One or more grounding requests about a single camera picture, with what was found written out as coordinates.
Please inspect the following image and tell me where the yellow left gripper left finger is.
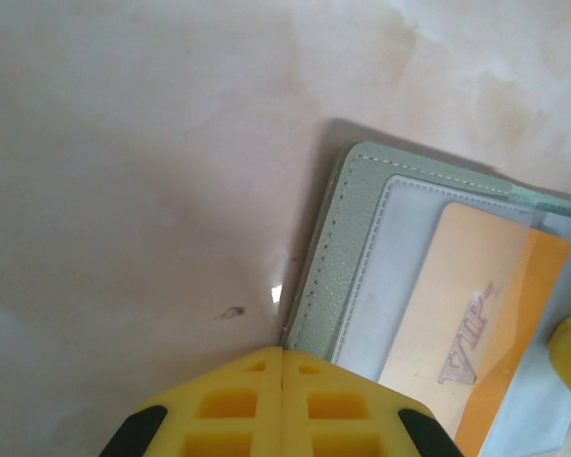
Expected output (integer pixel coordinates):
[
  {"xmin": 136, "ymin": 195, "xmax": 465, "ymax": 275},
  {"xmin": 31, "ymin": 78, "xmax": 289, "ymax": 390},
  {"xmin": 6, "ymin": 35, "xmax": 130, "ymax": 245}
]
[{"xmin": 99, "ymin": 346, "xmax": 285, "ymax": 457}]

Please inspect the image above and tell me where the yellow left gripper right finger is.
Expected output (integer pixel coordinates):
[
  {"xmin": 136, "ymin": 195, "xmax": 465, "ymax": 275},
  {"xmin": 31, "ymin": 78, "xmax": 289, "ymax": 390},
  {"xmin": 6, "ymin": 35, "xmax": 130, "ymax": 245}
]
[{"xmin": 281, "ymin": 349, "xmax": 463, "ymax": 457}]

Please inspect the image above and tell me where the orange VIP card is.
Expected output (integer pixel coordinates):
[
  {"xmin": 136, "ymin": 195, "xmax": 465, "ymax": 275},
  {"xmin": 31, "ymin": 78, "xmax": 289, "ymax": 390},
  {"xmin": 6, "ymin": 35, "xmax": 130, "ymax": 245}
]
[{"xmin": 375, "ymin": 202, "xmax": 571, "ymax": 457}]

